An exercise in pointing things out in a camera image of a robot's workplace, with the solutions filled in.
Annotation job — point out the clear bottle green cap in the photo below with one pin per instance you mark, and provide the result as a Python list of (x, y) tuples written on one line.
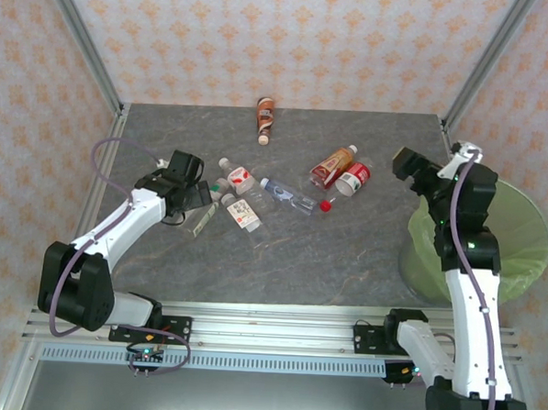
[(204, 220)]

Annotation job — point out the clear bottle red-white label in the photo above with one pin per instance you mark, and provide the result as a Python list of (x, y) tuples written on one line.
[(239, 176)]

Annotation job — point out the clear bottle white text label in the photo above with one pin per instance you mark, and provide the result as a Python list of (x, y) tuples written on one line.
[(242, 212)]

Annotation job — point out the red white label bottle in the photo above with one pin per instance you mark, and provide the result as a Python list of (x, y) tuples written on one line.
[(354, 177)]

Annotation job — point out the orange red drink bottle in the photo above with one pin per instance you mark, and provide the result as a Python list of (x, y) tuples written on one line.
[(331, 166)]

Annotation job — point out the clear bottle blue label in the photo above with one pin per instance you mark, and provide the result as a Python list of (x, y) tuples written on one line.
[(286, 194)]

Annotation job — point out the red bottle cap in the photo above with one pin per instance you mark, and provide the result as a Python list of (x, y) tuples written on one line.
[(325, 207)]

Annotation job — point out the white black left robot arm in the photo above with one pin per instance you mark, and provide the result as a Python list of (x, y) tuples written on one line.
[(116, 224)]

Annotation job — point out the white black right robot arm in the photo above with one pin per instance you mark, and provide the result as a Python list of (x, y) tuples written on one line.
[(474, 326)]

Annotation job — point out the bin with green bag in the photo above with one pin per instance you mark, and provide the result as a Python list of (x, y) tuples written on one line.
[(525, 236)]

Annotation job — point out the brown label plastic bottle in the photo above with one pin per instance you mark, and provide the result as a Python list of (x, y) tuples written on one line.
[(265, 115)]

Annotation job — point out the small circuit board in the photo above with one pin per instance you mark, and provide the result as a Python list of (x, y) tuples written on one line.
[(146, 355), (405, 371)]

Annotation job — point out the grey metal base panel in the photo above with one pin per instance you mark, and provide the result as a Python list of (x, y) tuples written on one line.
[(245, 396)]

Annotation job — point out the aluminium frame post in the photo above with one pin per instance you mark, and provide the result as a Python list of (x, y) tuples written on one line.
[(486, 60), (85, 43)]

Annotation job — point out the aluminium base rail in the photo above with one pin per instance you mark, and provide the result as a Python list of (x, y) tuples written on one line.
[(272, 333)]

